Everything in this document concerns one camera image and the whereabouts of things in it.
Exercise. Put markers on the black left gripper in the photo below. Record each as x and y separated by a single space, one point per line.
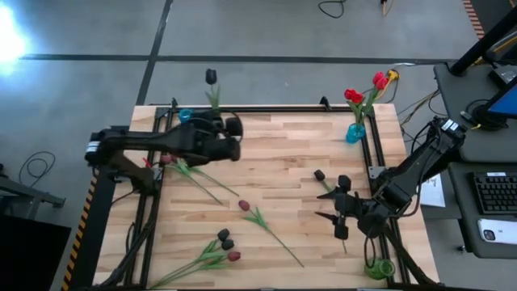
210 145

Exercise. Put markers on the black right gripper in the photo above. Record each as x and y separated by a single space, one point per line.
348 208

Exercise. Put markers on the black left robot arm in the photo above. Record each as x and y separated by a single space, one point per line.
133 141

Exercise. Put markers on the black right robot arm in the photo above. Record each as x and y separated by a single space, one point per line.
420 159

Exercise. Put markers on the blue glass vase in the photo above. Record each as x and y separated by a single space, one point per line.
355 133
185 116

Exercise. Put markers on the green glass vase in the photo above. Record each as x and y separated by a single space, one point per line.
377 270

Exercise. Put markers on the black table clamp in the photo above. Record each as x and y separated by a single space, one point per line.
174 103
324 103

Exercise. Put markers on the white paper sheet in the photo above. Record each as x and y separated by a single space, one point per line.
434 196

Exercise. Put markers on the grey desk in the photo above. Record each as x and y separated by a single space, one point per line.
456 93
464 226

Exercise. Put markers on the yellow power plug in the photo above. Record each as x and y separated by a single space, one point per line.
392 75

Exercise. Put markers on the black platform with hazard stripes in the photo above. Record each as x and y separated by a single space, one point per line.
92 242

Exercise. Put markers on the black keyboard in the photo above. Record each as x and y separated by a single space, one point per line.
494 194

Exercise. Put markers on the white phone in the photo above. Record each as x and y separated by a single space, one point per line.
503 232

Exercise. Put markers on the grey metal stand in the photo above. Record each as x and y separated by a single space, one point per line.
24 194

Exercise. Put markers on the monitor with blue screen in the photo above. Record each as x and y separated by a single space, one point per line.
507 105

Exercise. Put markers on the black box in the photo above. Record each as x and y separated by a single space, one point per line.
28 258

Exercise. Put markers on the black power adapter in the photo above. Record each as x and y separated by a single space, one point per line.
505 74

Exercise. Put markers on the silver bracket plate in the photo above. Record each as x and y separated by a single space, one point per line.
373 171

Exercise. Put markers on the black diagonal post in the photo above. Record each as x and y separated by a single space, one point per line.
480 44

